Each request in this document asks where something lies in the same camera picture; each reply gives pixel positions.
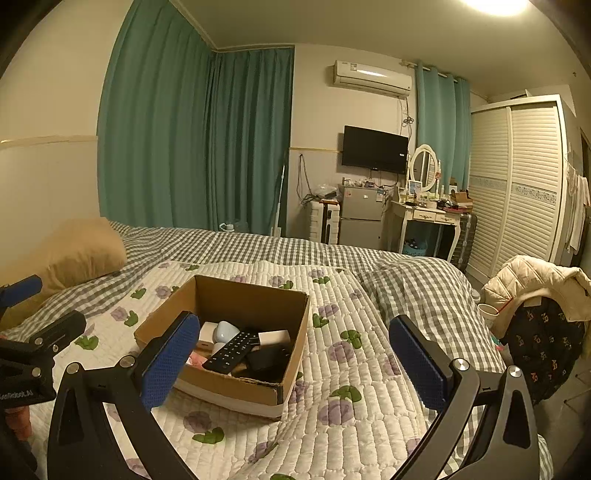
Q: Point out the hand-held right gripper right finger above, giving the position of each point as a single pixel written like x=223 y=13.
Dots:
x=415 y=364

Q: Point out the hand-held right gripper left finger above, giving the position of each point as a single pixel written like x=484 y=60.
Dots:
x=168 y=360

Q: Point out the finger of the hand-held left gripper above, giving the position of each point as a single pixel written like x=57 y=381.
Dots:
x=55 y=330
x=23 y=288

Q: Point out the black remote control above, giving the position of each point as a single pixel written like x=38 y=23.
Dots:
x=228 y=353

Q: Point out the black rectangular case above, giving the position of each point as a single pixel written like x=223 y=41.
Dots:
x=268 y=362

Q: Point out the white charger block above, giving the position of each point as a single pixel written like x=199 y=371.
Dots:
x=274 y=338

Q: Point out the person's left hand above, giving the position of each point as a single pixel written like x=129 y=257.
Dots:
x=21 y=420

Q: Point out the tan pillow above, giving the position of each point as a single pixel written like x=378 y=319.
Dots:
x=69 y=258

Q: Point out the white paper cup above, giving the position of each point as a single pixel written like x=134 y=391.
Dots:
x=488 y=314

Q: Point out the white floral quilt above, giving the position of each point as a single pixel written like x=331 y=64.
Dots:
x=341 y=438

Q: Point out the blue basket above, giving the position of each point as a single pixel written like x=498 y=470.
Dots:
x=414 y=248

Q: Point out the dark suitcase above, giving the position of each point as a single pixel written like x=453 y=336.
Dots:
x=463 y=240

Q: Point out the cream padded jacket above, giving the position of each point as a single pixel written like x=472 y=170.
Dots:
x=521 y=279

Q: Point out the grey checked bed sheet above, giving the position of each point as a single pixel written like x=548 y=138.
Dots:
x=258 y=244

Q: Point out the white dressing table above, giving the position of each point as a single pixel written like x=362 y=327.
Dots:
x=427 y=214

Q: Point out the silver small fridge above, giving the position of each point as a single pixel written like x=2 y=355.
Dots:
x=361 y=217

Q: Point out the small brown cardboard box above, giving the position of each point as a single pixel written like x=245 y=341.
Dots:
x=461 y=197

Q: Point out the white mop pole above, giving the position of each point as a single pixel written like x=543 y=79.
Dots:
x=279 y=203

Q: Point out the oval white vanity mirror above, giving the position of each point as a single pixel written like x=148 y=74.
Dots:
x=424 y=167

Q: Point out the white louvred wardrobe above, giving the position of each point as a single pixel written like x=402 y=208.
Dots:
x=517 y=184

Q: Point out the dark green curtain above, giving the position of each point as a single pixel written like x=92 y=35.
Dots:
x=152 y=115
x=251 y=138

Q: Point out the hanging white clothes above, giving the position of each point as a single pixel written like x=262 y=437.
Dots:
x=577 y=203

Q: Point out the light teal curtain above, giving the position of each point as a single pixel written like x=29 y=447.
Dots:
x=443 y=124

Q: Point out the white air conditioner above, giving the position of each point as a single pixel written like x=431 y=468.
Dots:
x=371 y=77

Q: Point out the ceiling light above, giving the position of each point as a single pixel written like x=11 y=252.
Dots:
x=494 y=5

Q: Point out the black wall television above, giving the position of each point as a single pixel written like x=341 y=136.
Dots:
x=375 y=148

